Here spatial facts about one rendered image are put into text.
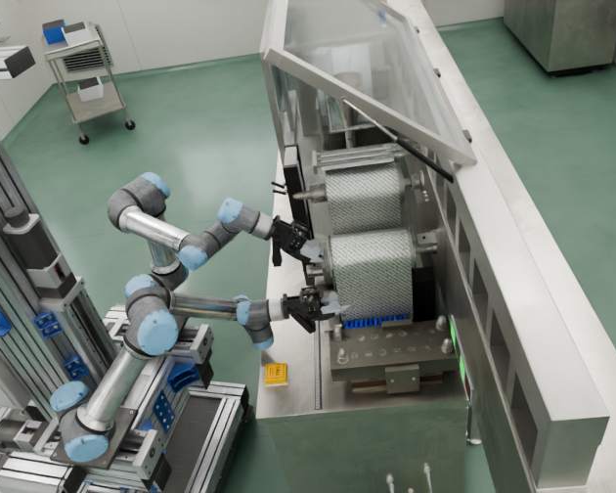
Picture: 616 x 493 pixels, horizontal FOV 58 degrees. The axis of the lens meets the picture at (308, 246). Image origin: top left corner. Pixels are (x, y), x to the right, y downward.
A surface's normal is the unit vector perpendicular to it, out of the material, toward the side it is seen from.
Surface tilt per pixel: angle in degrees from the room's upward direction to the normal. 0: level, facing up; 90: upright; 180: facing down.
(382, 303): 90
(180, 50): 90
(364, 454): 90
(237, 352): 0
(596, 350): 0
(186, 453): 0
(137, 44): 90
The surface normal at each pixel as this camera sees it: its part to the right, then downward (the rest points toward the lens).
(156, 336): 0.57, 0.37
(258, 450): -0.15, -0.77
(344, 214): 0.00, 0.65
